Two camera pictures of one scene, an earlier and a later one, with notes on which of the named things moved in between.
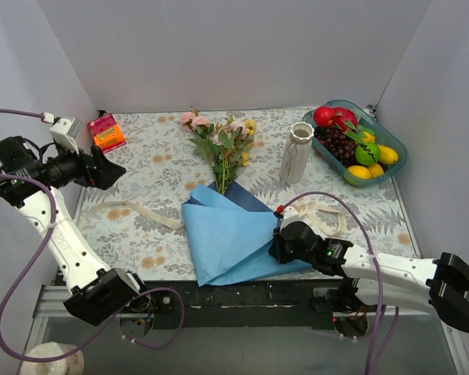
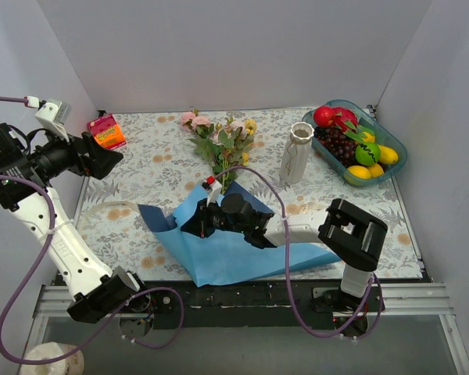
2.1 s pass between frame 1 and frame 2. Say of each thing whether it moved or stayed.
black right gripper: moved
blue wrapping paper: moved
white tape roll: stayed
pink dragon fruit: stayed
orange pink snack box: stayed
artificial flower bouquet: stayed
